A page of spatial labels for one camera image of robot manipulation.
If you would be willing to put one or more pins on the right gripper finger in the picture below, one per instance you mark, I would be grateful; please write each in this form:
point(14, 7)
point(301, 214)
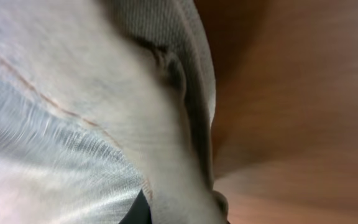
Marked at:
point(139, 212)

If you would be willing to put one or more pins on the light blue denim shorts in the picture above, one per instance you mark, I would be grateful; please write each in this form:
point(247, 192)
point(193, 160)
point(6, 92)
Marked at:
point(100, 100)

